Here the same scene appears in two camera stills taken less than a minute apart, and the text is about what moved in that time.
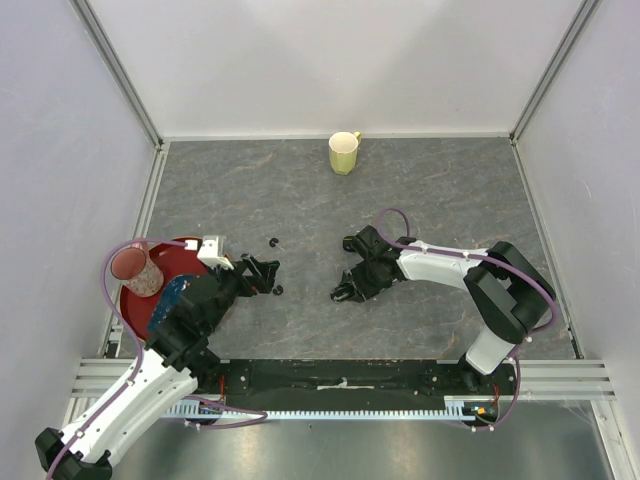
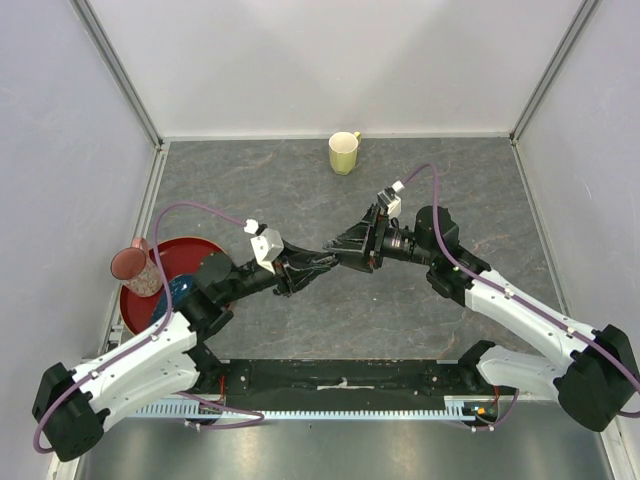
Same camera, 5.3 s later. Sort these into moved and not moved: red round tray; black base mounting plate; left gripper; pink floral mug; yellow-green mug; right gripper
Moved: right gripper; left gripper
Not moved: red round tray; yellow-green mug; black base mounting plate; pink floral mug
